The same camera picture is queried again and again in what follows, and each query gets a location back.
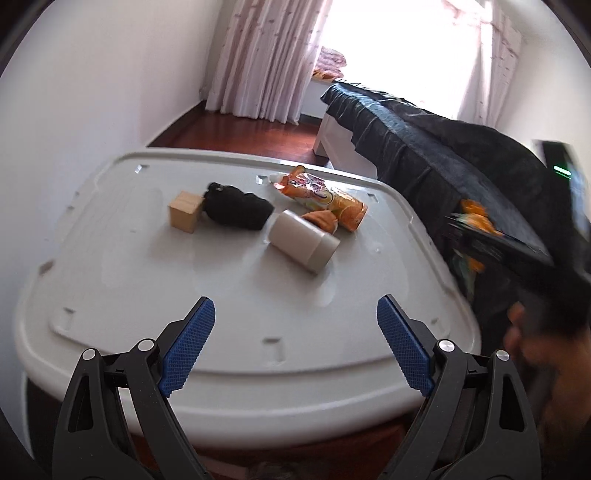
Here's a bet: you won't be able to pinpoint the pale patterned curtain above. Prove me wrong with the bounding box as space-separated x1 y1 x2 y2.
480 0 523 128
205 0 334 126

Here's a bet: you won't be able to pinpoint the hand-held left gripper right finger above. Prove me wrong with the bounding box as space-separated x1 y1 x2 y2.
376 294 541 480

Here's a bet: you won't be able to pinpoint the black cloth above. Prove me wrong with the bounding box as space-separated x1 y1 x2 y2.
202 182 274 232

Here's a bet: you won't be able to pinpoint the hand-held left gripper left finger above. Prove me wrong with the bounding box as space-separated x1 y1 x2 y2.
52 296 217 480

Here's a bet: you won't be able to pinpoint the orange printed snack bag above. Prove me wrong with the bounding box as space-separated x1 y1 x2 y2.
272 165 369 232

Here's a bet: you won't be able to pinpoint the white bed frame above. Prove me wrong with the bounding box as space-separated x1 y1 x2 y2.
314 113 380 179

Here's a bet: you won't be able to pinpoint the grey plastic storage box lid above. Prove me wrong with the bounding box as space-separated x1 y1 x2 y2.
14 148 482 449

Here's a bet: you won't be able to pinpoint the wooden block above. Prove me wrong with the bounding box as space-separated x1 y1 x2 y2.
168 190 205 236

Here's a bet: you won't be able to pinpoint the folded pink blankets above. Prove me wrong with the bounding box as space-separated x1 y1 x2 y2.
313 46 348 82

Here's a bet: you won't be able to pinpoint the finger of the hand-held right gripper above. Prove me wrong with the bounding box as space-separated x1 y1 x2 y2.
444 213 557 278

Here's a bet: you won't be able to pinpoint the brown bread bun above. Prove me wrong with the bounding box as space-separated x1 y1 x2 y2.
301 210 342 236

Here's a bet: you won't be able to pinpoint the orange blue printed packet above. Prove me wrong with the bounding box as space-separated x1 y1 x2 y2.
450 198 506 301

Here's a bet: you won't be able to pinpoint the person's right hand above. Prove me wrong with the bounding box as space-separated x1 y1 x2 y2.
504 302 591 444

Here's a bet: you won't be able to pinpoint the white cylindrical container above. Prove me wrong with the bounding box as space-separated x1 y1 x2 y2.
268 209 342 276

